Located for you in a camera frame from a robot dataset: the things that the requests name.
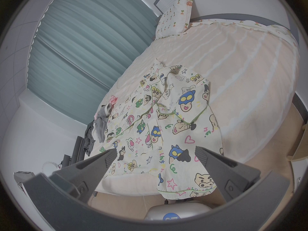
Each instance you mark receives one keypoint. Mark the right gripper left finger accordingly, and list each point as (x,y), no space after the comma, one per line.
(93,172)

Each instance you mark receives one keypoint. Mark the white printed pillow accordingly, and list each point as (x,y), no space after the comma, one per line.
(173,20)

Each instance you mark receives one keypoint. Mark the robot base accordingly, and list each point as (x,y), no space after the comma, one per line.
(187,209)

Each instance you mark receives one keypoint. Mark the blue-green curtain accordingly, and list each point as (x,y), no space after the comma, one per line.
(84,44)

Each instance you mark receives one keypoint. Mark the white printed pyjama top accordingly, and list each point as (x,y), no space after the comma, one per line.
(168,124)

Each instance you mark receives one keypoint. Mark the salmon pink garment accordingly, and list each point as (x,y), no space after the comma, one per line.
(113,100)

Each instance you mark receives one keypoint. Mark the bed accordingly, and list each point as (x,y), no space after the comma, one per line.
(240,76)

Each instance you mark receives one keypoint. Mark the dark grey garment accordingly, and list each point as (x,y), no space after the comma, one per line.
(88,138)

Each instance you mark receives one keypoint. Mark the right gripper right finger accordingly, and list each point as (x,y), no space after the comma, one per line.
(223,172)

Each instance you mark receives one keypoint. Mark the pale pink garment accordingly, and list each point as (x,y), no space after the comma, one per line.
(97,115)

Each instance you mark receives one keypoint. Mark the grey and white garment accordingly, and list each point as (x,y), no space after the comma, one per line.
(101,126)

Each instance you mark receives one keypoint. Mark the pale wooden table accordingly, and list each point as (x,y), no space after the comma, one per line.
(299,150)

